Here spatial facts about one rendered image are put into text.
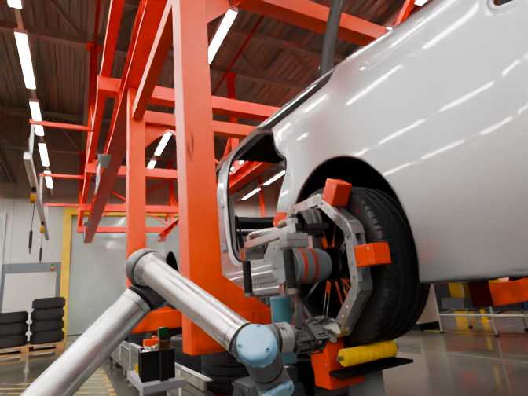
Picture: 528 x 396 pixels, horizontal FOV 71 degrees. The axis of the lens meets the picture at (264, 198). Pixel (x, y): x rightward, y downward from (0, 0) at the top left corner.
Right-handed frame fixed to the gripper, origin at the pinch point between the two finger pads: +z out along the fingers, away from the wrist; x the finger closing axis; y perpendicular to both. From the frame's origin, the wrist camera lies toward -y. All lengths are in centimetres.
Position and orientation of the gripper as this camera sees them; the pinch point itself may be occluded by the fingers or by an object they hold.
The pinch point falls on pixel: (336, 324)
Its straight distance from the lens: 131.4
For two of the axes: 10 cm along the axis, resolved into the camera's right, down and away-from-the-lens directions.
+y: 3.9, 5.0, -7.8
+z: 8.8, 0.4, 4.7
